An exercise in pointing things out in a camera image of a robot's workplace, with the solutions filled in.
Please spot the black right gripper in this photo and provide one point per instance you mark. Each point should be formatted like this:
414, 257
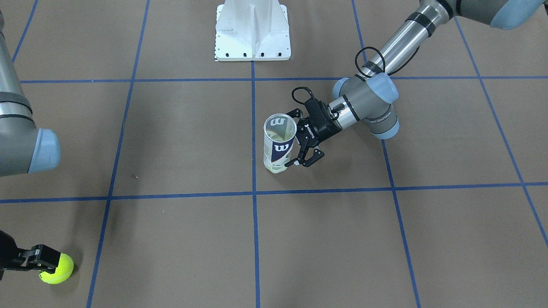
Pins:
37, 258

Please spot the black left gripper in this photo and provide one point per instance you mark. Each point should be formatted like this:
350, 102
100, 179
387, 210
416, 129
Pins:
320, 128

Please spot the white tennis ball can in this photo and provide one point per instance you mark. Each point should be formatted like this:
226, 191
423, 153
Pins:
277, 154

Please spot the yellow tennis ball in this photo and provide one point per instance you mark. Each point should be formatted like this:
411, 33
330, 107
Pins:
62, 272
275, 137

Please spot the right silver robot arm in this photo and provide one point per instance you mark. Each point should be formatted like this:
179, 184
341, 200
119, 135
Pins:
24, 149

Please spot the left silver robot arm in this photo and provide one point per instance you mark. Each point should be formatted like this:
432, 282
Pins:
368, 96

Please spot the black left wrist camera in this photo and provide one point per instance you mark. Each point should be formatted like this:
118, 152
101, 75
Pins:
318, 113

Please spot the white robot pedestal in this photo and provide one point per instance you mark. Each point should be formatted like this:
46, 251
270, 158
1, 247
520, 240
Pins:
252, 30

